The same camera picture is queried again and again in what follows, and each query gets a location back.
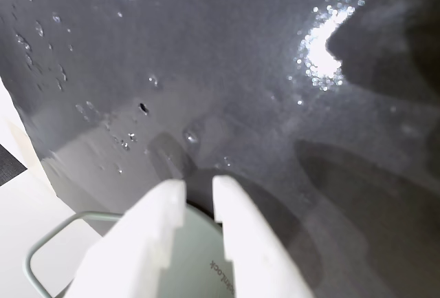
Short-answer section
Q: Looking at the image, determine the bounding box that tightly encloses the pale green steel-rimmed mug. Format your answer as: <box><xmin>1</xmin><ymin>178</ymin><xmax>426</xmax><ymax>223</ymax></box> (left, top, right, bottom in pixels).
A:
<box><xmin>22</xmin><ymin>200</ymin><xmax>238</xmax><ymax>298</ymax></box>

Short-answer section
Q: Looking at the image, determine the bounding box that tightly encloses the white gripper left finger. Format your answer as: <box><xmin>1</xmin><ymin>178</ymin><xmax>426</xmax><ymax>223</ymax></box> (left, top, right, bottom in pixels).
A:
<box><xmin>63</xmin><ymin>179</ymin><xmax>188</xmax><ymax>298</ymax></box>

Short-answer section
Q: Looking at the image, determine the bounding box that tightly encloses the black table mat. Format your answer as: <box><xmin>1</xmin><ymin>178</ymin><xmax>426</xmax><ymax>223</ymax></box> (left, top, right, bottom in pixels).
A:
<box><xmin>0</xmin><ymin>0</ymin><xmax>440</xmax><ymax>298</ymax></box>

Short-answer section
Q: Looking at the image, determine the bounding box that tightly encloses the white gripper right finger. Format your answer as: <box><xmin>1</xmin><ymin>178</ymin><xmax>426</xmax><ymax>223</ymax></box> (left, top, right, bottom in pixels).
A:
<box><xmin>212</xmin><ymin>174</ymin><xmax>316</xmax><ymax>298</ymax></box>

